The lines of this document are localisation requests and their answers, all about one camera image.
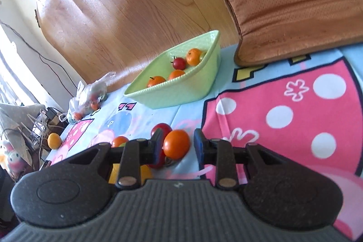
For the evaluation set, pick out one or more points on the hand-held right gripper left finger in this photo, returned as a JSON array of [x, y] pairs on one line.
[[158, 142]]

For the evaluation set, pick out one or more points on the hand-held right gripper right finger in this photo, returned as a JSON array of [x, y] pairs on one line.
[[198, 145]]

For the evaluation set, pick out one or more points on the small orange tomato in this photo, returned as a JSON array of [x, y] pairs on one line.
[[118, 141]]

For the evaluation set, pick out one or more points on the light green plastic basket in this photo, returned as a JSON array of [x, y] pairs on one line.
[[175, 94]]

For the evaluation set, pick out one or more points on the large yellow orange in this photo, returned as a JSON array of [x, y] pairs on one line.
[[146, 172]]

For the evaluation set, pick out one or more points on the orange tomato with stem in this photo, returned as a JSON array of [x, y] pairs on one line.
[[156, 81]]

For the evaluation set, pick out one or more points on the small red tomato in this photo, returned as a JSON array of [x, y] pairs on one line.
[[179, 63]]

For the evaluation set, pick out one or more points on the clear plastic bag of produce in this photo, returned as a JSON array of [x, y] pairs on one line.
[[88, 94]]

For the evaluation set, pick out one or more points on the orange mandarin with leaf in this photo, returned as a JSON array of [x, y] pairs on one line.
[[194, 57]]

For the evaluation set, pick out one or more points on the cartoon pig printed blanket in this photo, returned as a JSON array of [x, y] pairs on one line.
[[283, 117]]

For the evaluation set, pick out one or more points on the small yellow orange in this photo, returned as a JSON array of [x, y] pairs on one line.
[[54, 140]]

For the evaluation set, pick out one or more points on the black charger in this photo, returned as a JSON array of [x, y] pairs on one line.
[[51, 113]]

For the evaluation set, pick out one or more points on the wooden headboard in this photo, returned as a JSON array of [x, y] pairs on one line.
[[113, 18]]

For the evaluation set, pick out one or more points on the grey dotted cloth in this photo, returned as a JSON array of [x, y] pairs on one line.
[[19, 114]]

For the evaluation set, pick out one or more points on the plush toy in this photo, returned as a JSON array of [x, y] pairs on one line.
[[11, 158]]

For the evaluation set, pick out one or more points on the brown mesh cushion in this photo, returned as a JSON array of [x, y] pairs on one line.
[[283, 3]]

